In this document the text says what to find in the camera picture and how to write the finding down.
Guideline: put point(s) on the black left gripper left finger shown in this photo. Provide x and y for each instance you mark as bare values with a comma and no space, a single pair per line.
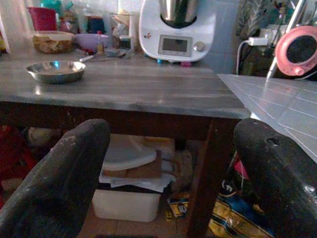
54,178

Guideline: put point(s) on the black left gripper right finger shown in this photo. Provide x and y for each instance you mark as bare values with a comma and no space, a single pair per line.
280,178

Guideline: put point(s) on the red plastic stool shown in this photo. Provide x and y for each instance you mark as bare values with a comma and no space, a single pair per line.
15,153

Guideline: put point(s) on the yellow and blue bag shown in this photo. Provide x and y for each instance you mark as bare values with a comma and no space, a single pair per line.
237,218

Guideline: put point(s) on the white tiled counter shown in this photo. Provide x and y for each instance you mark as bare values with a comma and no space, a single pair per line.
280,104

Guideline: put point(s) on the white plastic storage box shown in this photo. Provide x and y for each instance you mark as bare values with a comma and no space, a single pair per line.
126,205

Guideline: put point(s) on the white plastic lid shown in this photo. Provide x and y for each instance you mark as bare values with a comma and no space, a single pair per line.
127,153

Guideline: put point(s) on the stack of white papers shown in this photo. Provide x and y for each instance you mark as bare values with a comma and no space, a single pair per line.
138,182

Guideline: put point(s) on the shallow steel bowl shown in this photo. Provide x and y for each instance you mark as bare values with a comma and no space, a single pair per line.
56,71

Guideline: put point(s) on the grey top wooden table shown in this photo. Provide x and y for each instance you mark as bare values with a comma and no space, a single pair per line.
119,86

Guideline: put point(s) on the tan woven basket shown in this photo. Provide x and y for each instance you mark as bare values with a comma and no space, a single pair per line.
53,42

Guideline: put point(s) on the white USB charger plug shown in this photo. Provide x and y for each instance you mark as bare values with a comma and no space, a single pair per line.
257,41

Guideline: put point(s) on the purple plastic bowl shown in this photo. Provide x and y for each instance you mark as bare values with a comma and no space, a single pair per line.
91,40

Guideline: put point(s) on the dark blue jar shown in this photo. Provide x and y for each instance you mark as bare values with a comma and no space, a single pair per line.
96,24

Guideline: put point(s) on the red plastic container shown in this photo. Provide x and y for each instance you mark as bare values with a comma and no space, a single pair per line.
43,18

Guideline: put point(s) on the white kitchen food processor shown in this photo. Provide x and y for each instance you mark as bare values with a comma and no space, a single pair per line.
177,29

